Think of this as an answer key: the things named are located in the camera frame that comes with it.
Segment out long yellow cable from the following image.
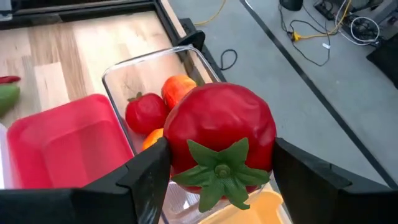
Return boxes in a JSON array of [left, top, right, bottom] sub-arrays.
[[194, 0, 228, 27]]

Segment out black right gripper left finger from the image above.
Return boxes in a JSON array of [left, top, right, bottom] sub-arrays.
[[0, 138, 172, 224]]

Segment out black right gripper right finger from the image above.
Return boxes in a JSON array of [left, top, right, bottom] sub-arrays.
[[272, 138, 398, 224]]

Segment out light green cucumber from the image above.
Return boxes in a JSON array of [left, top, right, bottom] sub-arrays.
[[0, 83, 21, 118]]

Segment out yellow plastic bin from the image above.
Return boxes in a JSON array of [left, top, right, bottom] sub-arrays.
[[198, 190, 285, 224]]

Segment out black table frame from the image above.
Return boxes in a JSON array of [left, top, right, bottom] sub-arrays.
[[0, 0, 228, 83]]

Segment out black cable loop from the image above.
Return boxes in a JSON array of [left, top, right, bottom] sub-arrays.
[[219, 49, 239, 72]]

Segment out red plastic bin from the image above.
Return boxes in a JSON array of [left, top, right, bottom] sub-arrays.
[[6, 93, 134, 190]]

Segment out black box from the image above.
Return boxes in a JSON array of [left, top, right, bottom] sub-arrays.
[[366, 30, 398, 90]]

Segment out black frame clamp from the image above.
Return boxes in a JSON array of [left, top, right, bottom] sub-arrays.
[[178, 18, 206, 52]]

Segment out black power strip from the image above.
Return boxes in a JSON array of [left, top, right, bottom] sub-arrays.
[[313, 0, 335, 21]]

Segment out white cable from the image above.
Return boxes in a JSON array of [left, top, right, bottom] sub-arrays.
[[335, 0, 381, 47]]

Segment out clear plastic bin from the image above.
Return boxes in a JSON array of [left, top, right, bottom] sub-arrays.
[[101, 45, 293, 224]]

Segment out black stand base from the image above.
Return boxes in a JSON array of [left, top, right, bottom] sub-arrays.
[[279, 0, 304, 12]]

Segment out red chili pepper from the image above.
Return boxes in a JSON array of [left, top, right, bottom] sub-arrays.
[[0, 75, 22, 85]]

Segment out yellow plug with cable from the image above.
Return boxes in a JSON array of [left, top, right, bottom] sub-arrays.
[[290, 0, 352, 43]]

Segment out black floor cable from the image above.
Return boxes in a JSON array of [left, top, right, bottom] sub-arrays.
[[278, 4, 332, 67]]

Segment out black floor tape strip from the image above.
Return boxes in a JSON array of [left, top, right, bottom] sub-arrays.
[[239, 0, 398, 189]]

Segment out orange red tomato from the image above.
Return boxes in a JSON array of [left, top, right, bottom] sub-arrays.
[[160, 73, 198, 110]]

